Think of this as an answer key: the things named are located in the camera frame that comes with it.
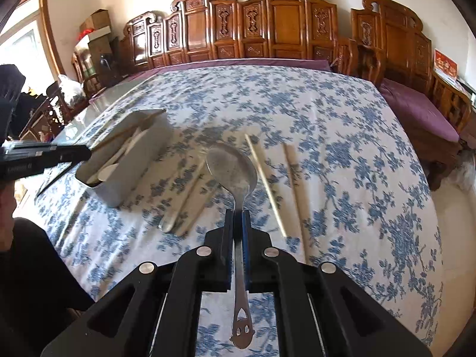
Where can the black desk lamp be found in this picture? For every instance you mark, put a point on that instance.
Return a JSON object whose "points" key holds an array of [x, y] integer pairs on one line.
{"points": [[107, 62]]}

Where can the long purple sofa cushion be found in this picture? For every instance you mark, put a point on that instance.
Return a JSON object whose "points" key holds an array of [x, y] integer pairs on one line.
{"points": [[230, 63]]}

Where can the red standing card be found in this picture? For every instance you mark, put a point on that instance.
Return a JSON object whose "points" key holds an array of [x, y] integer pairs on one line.
{"points": [[445, 63]]}

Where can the brown cardboard box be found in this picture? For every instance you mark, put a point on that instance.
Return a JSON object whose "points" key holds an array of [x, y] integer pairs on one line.
{"points": [[95, 20]]}

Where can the rectangular metal tin box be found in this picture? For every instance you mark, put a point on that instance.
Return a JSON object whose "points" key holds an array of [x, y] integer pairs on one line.
{"points": [[143, 167]]}

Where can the white flat box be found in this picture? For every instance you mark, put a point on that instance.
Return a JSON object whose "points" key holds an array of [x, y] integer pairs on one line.
{"points": [[98, 34]]}

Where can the wooden dining chair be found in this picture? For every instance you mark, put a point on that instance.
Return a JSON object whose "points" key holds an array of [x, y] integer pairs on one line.
{"points": [[83, 74]]}

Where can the carved wooden sofa bench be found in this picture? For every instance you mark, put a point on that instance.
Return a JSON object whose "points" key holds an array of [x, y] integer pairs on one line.
{"points": [[286, 18]]}

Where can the blue floral tablecloth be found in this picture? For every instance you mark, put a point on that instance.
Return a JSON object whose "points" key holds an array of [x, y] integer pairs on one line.
{"points": [[316, 119]]}

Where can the wooden framed balcony door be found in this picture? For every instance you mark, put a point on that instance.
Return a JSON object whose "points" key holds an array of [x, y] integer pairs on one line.
{"points": [[44, 29]]}

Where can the person's left forearm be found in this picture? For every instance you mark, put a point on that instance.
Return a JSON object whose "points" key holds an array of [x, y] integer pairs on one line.
{"points": [[33, 286]]}

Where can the carved wooden armchair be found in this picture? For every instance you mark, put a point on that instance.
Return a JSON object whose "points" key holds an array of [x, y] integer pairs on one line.
{"points": [[401, 41]]}

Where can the clear plastic bag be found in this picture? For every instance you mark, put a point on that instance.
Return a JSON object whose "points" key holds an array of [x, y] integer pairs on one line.
{"points": [[465, 173]]}

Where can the purple armchair cushion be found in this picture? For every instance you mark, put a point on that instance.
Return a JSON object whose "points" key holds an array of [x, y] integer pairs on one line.
{"points": [[420, 111]]}

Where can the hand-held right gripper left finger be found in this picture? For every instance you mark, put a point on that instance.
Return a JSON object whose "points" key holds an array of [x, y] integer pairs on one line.
{"points": [[186, 286]]}

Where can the red artificial flowers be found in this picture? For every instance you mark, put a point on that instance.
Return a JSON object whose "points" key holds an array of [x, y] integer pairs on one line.
{"points": [[82, 34]]}

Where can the black clothes pile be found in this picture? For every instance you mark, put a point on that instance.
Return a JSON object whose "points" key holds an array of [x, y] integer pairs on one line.
{"points": [[28, 108]]}

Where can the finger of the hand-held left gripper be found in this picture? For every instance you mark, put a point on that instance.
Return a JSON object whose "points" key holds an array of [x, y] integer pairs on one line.
{"points": [[55, 153]]}

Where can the carved wooden chair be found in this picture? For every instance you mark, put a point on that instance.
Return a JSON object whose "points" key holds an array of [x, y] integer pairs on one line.
{"points": [[50, 115]]}

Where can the metal spoon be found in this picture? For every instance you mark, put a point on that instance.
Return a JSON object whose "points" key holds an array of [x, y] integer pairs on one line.
{"points": [[230, 171]]}

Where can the translucent plastic bag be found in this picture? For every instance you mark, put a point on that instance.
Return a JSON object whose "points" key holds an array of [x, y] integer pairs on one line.
{"points": [[71, 91]]}

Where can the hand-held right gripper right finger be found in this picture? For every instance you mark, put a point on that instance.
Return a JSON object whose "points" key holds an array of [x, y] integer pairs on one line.
{"points": [[293, 290]]}

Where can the stacked cardboard boxes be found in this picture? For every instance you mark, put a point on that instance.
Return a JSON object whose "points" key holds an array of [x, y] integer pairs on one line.
{"points": [[98, 54]]}

